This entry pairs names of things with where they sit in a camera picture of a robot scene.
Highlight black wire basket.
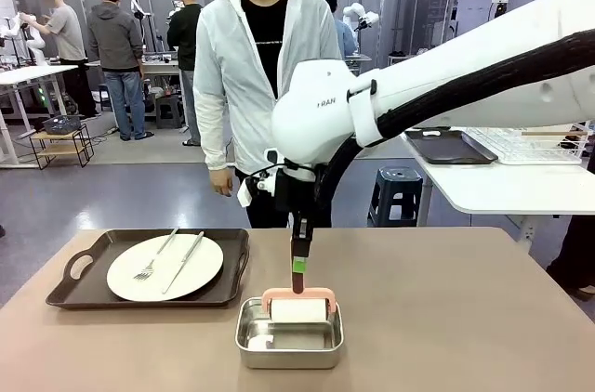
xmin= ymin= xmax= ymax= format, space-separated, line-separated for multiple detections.
xmin=42 ymin=116 xmax=83 ymax=136

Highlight white round plate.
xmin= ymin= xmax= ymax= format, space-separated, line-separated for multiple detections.
xmin=106 ymin=233 xmax=225 ymax=303

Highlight person in white jacket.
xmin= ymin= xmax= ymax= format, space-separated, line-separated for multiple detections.
xmin=192 ymin=0 xmax=346 ymax=229

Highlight person in blue shirt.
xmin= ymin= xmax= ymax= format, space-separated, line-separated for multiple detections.
xmin=323 ymin=0 xmax=357 ymax=58

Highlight person in dark trousers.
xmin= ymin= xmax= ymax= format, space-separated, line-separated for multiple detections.
xmin=546 ymin=214 xmax=595 ymax=303

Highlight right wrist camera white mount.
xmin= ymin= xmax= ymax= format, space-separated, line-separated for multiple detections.
xmin=236 ymin=149 xmax=292 ymax=213

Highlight low wooden shelf black frame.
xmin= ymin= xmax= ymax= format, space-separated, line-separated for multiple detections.
xmin=30 ymin=124 xmax=96 ymax=170

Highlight stainless steel rectangular container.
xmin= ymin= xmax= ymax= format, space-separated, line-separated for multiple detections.
xmin=234 ymin=297 xmax=345 ymax=370

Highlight white work desk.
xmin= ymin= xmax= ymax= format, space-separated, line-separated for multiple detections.
xmin=0 ymin=65 xmax=79 ymax=169

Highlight white side table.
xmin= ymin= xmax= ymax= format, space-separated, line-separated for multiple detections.
xmin=403 ymin=126 xmax=595 ymax=254

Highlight man in beige shirt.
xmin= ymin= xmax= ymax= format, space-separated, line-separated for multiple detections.
xmin=28 ymin=0 xmax=101 ymax=119

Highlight person's right hand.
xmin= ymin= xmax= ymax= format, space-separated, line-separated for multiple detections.
xmin=209 ymin=168 xmax=232 ymax=199

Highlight dark brown serving tray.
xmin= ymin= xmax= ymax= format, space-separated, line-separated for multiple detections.
xmin=45 ymin=228 xmax=251 ymax=310
xmin=404 ymin=129 xmax=499 ymax=165

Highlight silver table knife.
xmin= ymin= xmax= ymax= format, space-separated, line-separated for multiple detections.
xmin=162 ymin=230 xmax=205 ymax=295

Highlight thick black right arm hose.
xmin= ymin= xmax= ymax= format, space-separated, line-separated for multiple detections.
xmin=315 ymin=29 xmax=595 ymax=229

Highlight small gray stool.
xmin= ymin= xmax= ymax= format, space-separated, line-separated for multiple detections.
xmin=155 ymin=95 xmax=185 ymax=130

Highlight man in dark sweater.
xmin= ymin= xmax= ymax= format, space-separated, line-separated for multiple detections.
xmin=165 ymin=0 xmax=205 ymax=148

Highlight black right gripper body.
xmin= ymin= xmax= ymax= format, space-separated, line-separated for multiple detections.
xmin=289 ymin=172 xmax=318 ymax=225

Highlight dark blue plastic stool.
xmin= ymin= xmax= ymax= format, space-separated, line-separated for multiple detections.
xmin=367 ymin=166 xmax=425 ymax=229

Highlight white wire dish rack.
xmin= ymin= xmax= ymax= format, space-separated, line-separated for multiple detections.
xmin=464 ymin=126 xmax=594 ymax=166

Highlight silver fork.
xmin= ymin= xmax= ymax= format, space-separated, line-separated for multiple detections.
xmin=133 ymin=227 xmax=180 ymax=282

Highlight white sleeved right forearm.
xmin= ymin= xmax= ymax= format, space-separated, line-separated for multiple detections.
xmin=193 ymin=98 xmax=234 ymax=173

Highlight pink lint roller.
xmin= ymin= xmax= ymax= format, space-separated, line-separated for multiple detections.
xmin=261 ymin=268 xmax=337 ymax=324

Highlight man in gray hoodie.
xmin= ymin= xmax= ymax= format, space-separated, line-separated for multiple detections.
xmin=87 ymin=0 xmax=154 ymax=142

